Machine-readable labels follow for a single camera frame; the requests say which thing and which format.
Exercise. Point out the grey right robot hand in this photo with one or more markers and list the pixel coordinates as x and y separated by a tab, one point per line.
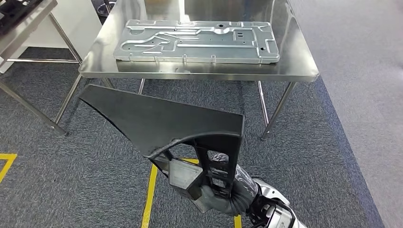
214	201

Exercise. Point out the black plastic plate bracket part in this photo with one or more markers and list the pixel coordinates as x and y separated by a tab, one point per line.
163	126

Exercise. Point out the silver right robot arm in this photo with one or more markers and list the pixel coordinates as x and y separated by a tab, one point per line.
277	214

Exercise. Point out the stainless steel workbench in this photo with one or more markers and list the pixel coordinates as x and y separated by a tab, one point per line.
292	47

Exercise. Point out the black slotted part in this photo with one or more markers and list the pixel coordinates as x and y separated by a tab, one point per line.
15	9

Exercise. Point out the aluminium fixture plate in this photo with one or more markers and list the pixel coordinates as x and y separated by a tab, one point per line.
204	44

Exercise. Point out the chrome round stand base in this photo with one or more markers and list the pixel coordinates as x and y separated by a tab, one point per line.
105	8

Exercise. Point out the stainless steel side table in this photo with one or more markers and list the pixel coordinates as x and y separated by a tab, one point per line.
19	34

